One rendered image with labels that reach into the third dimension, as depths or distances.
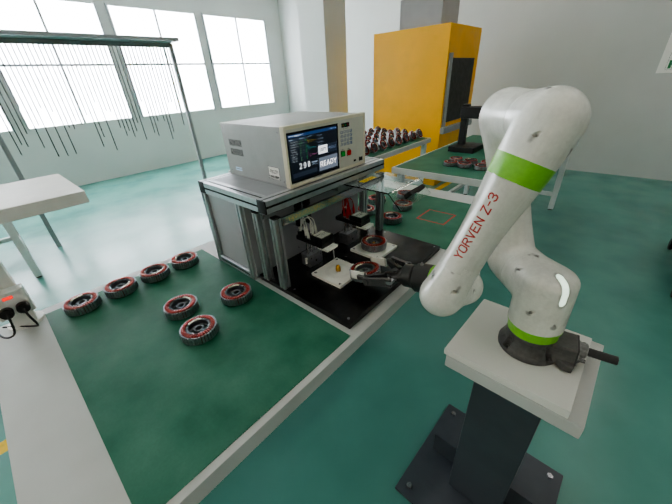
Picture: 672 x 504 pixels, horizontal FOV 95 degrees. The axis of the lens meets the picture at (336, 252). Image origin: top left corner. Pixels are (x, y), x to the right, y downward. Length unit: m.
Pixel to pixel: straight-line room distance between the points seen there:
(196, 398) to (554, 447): 1.50
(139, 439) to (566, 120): 1.09
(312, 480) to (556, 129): 1.46
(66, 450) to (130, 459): 0.16
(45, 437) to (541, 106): 1.27
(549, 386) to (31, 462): 1.19
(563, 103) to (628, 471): 1.57
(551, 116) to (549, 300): 0.41
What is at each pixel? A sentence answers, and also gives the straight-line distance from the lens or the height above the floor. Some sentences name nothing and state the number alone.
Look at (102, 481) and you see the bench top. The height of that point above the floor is 0.75.
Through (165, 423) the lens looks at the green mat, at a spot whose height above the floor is 0.75.
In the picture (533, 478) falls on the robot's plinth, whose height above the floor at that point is 0.02.
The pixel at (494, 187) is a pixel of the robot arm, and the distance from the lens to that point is 0.71.
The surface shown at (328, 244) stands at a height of 0.89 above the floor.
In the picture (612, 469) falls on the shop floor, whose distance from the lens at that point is 1.91.
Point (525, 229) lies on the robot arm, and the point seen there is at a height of 1.07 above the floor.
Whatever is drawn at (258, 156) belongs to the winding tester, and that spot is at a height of 1.21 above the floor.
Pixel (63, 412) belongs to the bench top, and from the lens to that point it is 1.11.
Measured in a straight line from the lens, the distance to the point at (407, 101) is 4.88.
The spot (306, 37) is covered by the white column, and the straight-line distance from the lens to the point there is 5.35.
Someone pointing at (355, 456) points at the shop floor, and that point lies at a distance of 1.62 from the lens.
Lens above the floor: 1.44
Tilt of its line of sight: 29 degrees down
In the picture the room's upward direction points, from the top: 3 degrees counter-clockwise
